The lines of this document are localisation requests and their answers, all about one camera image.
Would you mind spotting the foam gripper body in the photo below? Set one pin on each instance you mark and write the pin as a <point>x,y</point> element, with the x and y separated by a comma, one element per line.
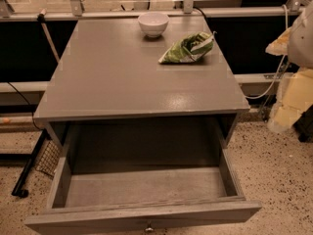
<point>301,43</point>

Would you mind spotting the green jalapeno chip bag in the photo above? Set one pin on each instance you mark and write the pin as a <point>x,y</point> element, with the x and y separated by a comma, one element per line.
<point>189,49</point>

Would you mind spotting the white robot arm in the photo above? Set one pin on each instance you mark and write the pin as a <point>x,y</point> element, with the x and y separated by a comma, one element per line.
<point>304,22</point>

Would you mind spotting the grey open top drawer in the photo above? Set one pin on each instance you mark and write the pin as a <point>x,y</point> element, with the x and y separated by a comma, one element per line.
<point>122,174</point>

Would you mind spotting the metal drawer knob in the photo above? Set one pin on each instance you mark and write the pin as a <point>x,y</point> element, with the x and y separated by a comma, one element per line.
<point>149,229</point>

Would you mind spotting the white ceramic bowl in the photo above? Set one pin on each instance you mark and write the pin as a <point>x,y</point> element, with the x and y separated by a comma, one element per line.
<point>153,24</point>

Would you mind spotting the grey wooden cabinet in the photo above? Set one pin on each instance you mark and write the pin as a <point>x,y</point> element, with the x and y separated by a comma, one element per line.
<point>112,70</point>

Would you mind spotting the wooden stick with black tape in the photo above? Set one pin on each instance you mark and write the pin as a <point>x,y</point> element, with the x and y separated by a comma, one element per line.
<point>41,19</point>

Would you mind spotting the black wheeled stand leg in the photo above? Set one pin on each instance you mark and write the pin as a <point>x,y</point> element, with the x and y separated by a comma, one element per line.
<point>18,190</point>

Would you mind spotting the grey metal rail frame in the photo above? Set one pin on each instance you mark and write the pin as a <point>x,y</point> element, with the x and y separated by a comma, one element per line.
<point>98,10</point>

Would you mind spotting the wire mesh panel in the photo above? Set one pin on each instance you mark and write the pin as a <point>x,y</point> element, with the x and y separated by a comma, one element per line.
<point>48,158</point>

